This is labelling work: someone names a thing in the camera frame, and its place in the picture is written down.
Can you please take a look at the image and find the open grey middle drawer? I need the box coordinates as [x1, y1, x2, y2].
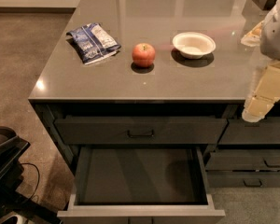
[58, 147, 225, 224]

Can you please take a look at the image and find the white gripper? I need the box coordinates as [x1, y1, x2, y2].
[241, 0, 280, 122]

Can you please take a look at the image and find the grey top right drawer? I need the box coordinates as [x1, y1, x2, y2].
[219, 117, 280, 145]

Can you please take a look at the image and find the white paper bowl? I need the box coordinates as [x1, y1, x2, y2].
[173, 32, 216, 59]

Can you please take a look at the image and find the red apple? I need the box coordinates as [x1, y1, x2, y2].
[132, 43, 156, 68]

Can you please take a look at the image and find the blue white chip bag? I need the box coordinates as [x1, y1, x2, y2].
[66, 23, 121, 65]

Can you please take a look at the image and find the grey middle right drawer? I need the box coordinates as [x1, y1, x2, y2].
[205, 149, 280, 171]

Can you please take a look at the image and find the grey top left drawer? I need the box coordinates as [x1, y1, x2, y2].
[54, 117, 227, 145]

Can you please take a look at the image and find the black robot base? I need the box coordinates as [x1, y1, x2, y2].
[0, 126, 62, 224]

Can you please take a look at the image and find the black cable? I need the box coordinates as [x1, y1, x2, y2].
[19, 162, 41, 203]

